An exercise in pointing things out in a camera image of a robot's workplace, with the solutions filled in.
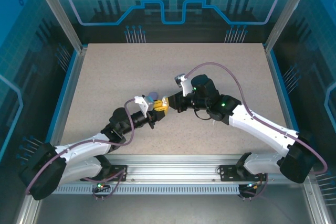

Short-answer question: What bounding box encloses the small circuit board green light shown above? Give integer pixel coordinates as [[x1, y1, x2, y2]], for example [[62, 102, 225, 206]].
[[240, 182, 259, 190], [94, 181, 111, 191]]

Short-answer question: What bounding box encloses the aluminium side rail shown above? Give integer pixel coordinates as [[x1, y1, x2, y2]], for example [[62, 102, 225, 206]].
[[43, 47, 89, 163], [264, 44, 302, 163]]

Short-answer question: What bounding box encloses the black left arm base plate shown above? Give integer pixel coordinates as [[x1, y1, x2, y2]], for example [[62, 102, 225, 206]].
[[104, 165, 129, 182]]

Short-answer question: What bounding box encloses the aluminium mounting rail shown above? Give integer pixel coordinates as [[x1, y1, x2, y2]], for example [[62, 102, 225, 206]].
[[43, 154, 316, 185]]

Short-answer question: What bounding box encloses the slotted grey cable duct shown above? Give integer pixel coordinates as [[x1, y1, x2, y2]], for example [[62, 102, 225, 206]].
[[54, 185, 241, 195]]

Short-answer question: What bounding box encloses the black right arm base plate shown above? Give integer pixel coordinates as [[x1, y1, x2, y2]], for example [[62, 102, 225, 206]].
[[218, 164, 268, 182]]

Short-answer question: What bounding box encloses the aluminium frame post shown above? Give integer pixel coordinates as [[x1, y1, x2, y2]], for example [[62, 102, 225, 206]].
[[29, 0, 89, 53], [264, 0, 317, 53]]

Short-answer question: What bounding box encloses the aluminium front frame bar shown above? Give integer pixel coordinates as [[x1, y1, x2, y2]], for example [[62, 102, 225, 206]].
[[304, 183, 330, 224], [15, 197, 44, 224]]

